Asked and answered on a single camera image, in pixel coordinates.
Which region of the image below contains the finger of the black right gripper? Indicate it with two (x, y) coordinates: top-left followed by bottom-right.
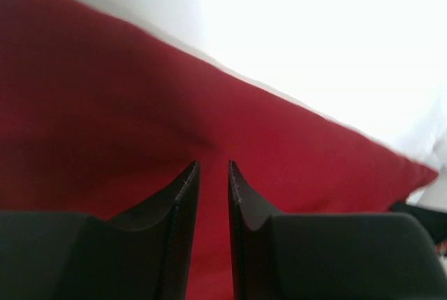
(389, 201), (447, 244)

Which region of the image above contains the dark red t shirt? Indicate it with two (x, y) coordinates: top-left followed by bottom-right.
(1, 0), (437, 299)

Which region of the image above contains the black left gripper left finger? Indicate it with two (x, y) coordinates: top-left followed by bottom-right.
(1, 162), (200, 299)

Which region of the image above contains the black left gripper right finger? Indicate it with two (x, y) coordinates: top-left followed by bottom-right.
(228, 162), (446, 299)

